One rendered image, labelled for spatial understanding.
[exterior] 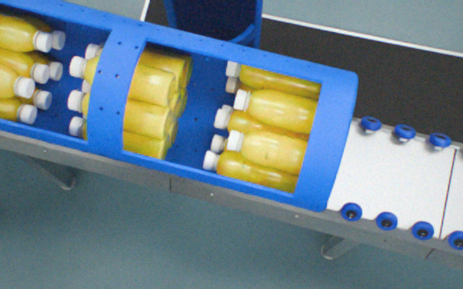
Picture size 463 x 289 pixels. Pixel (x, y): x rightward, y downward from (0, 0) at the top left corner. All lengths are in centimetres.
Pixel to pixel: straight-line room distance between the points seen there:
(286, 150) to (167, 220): 120
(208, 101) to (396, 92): 108
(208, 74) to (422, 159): 51
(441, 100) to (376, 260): 61
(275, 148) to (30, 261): 140
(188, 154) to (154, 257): 101
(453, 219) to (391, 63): 103
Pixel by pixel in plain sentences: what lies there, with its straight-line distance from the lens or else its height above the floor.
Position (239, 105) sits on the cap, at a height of 113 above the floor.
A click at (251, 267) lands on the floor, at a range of 233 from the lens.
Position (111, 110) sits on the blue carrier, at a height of 121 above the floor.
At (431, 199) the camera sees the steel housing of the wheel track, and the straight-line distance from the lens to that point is 148.
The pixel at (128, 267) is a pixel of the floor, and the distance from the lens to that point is 236.
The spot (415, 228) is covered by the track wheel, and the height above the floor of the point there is 97.
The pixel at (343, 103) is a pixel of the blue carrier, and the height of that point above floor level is 123.
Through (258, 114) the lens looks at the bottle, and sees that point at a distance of 124.
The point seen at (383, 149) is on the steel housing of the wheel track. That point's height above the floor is 93.
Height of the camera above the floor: 232
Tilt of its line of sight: 75 degrees down
